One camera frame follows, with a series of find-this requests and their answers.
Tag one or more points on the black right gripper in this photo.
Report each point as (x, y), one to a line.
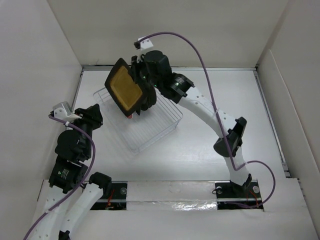
(134, 68)

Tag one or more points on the clear plastic dish rack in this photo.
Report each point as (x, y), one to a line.
(144, 129)

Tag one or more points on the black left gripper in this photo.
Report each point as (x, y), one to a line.
(92, 114)

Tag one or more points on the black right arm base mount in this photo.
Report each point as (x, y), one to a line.
(228, 199)

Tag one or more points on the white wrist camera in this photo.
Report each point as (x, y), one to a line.
(144, 45)
(63, 111)

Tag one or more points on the aluminium frame rail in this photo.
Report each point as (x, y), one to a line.
(88, 67)

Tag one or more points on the red teal round plate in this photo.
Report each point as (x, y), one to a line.
(130, 116)

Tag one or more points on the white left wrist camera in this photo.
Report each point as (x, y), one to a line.
(63, 111)

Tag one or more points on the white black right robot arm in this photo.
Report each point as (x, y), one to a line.
(154, 71)

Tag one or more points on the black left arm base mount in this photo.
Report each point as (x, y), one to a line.
(115, 200)

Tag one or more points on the square yellow plate dark rim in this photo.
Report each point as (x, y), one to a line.
(126, 93)

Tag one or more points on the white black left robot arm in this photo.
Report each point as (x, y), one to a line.
(72, 191)

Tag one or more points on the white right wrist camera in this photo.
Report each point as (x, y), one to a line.
(144, 45)

